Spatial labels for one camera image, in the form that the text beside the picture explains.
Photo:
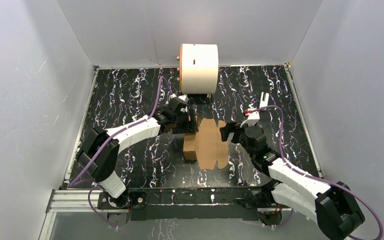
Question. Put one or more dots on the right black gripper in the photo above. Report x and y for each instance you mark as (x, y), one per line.
(230, 127)

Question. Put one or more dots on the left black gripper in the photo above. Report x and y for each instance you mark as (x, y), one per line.
(185, 120)

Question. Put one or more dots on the brown cardboard box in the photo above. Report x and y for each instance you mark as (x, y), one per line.
(206, 146)

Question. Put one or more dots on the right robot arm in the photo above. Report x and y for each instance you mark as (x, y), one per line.
(331, 207)

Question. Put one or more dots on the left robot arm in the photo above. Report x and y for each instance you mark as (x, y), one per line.
(99, 152)

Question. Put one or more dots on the small white plastic clip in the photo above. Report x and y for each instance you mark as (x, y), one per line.
(264, 100)

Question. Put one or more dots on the white cylindrical drum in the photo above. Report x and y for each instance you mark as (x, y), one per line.
(198, 69)

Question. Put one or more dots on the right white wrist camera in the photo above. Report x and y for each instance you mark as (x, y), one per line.
(252, 116)

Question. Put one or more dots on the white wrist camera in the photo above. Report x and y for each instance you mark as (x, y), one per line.
(252, 116)
(184, 98)

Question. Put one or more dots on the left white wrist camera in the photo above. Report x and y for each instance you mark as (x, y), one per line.
(184, 98)

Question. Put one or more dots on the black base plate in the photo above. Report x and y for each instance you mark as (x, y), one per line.
(246, 203)

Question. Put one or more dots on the aluminium frame rail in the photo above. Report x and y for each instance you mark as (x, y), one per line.
(75, 201)

